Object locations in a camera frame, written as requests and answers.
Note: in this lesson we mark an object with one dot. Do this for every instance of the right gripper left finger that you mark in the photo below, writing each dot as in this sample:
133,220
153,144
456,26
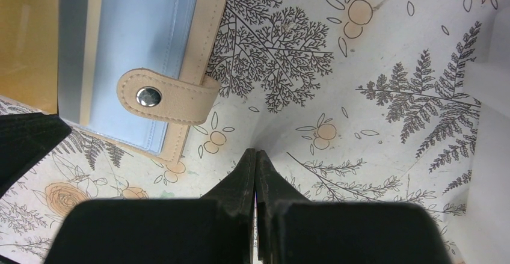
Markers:
215,228

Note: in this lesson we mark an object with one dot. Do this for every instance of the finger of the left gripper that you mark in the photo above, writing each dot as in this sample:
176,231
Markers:
25,140

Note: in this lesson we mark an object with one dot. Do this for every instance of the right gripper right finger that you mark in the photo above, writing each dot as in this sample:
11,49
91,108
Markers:
293,229

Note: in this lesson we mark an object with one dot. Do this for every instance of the beige card holder wallet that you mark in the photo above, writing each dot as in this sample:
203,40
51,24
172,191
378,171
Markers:
133,72

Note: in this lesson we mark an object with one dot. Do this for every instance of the white card box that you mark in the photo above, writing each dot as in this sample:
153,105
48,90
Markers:
488,200

